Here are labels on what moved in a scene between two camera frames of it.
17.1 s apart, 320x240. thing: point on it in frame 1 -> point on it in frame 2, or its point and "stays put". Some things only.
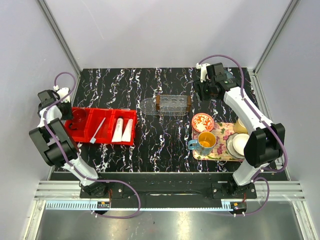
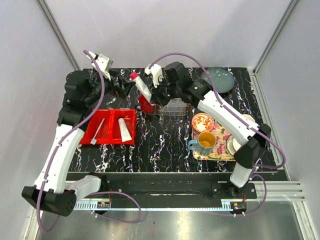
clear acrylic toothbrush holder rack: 173,104 stays put
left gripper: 69,116 -> 124,92
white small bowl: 235,143 stays put
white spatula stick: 93,139 stays put
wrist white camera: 204,71 -> 155,71
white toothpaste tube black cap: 117,134 -> 125,133
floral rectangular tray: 222,131 stays put
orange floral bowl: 202,122 stays put
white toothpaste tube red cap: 127,135 -> 141,86
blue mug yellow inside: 205,144 stays put
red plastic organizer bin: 98,124 stays put
